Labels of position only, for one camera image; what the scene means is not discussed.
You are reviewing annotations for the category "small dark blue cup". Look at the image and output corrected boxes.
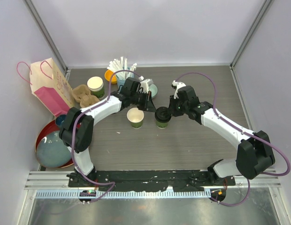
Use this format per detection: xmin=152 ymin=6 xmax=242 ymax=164
xmin=55 ymin=114 xmax=66 ymax=128

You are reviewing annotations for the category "pink paper gift bag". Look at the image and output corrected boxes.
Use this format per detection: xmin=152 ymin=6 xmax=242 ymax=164
xmin=19 ymin=58 xmax=75 ymax=117

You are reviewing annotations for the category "orange bowl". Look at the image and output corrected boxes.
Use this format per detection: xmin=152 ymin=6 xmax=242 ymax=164
xmin=104 ymin=70 xmax=117 ymax=83

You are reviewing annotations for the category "stack of paper cups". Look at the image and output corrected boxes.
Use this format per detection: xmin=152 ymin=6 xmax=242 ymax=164
xmin=87 ymin=76 xmax=105 ymax=98

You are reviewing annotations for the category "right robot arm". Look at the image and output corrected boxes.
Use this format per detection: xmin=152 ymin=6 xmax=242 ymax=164
xmin=168 ymin=82 xmax=275 ymax=185

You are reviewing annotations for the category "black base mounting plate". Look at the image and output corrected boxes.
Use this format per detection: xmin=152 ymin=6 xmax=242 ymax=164
xmin=68 ymin=169 xmax=237 ymax=192

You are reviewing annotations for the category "green paper cup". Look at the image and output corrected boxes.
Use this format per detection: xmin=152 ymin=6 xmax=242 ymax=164
xmin=156 ymin=118 xmax=171 ymax=129
xmin=127 ymin=108 xmax=144 ymax=129

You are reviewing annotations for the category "purple cable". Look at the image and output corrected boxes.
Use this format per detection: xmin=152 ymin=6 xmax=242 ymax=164
xmin=173 ymin=71 xmax=291 ymax=207
xmin=70 ymin=69 xmax=144 ymax=204

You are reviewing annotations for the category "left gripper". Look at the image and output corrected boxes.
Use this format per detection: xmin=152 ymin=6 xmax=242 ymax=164
xmin=130 ymin=91 xmax=157 ymax=113

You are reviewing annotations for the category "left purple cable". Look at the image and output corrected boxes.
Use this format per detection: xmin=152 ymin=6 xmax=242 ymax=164
xmin=70 ymin=69 xmax=144 ymax=204

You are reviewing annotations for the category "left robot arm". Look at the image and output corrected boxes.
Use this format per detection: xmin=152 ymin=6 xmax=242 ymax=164
xmin=59 ymin=77 xmax=156 ymax=187

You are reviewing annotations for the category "grey blue plate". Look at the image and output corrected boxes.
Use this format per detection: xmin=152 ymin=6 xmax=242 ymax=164
xmin=36 ymin=131 xmax=71 ymax=168

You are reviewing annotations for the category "aluminium frame rail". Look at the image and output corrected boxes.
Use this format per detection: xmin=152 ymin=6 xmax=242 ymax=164
xmin=25 ymin=170 xmax=281 ymax=190

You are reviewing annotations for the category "light green ceramic bowl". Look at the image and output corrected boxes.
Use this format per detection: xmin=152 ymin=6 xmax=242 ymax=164
xmin=149 ymin=84 xmax=158 ymax=99

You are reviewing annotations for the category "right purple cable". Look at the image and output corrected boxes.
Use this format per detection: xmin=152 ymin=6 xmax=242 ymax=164
xmin=173 ymin=71 xmax=291 ymax=207

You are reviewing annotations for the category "red round tray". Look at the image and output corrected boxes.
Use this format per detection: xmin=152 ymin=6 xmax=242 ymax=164
xmin=35 ymin=120 xmax=73 ymax=169

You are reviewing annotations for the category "blue straw holder cup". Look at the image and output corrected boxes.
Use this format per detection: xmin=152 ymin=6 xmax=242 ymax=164
xmin=115 ymin=75 xmax=125 ymax=89

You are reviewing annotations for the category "cardboard cup carrier tray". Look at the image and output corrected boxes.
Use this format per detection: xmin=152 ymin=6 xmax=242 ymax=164
xmin=72 ymin=84 xmax=100 ymax=108

